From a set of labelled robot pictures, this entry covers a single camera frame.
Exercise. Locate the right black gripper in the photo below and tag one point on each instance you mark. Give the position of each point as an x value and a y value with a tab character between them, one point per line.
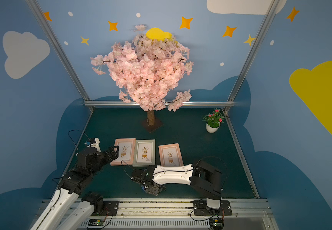
142	177

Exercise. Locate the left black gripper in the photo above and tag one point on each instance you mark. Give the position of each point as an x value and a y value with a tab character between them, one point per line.
110	154

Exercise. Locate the blue and grey cloth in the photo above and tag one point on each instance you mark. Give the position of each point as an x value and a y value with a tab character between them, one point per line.
146	189

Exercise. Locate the pink picture frame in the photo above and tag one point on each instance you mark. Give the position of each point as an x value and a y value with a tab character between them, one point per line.
126	151
170	155

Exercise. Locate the green picture frame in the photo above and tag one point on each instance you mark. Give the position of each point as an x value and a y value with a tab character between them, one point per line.
144	154

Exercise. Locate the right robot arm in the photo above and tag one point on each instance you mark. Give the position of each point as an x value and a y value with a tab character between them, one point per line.
201	176

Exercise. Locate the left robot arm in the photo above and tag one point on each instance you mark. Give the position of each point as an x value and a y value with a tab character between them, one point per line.
69	189

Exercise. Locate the left controller board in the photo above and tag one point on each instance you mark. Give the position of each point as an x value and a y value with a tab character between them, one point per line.
96	223

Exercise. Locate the controller board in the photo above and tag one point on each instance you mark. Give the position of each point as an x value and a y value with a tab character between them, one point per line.
216	224
96	223

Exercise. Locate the right controller board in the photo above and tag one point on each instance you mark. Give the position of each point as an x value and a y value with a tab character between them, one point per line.
216	224

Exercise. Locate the white pot with flowers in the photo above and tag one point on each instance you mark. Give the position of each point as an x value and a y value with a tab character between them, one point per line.
214	120

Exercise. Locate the pink blossom artificial tree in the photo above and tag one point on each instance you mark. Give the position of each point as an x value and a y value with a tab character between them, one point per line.
147	69

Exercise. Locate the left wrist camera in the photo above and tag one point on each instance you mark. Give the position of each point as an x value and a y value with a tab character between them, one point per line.
94	142

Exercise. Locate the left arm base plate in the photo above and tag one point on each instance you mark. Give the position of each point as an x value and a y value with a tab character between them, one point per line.
109	208

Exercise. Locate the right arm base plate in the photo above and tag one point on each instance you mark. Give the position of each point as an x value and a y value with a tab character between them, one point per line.
201	209

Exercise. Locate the aluminium front rail assembly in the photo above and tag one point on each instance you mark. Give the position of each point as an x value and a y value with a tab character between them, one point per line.
179	213

